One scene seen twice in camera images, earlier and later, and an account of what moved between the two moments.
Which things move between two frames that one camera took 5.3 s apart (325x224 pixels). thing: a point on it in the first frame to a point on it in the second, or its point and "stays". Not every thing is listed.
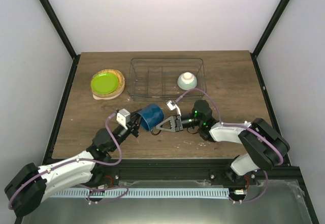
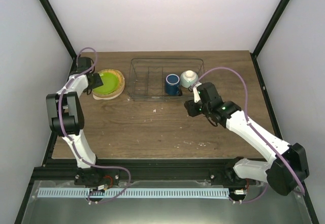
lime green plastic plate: (104, 83) stays
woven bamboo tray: (121, 85) stays
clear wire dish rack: (157, 77) stays
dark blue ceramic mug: (152, 116) to (172, 88)
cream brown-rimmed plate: (120, 77) stays
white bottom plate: (98, 98) stays
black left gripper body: (129, 125) to (96, 83)
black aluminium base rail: (115, 171) stays
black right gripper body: (178, 124) to (193, 112)
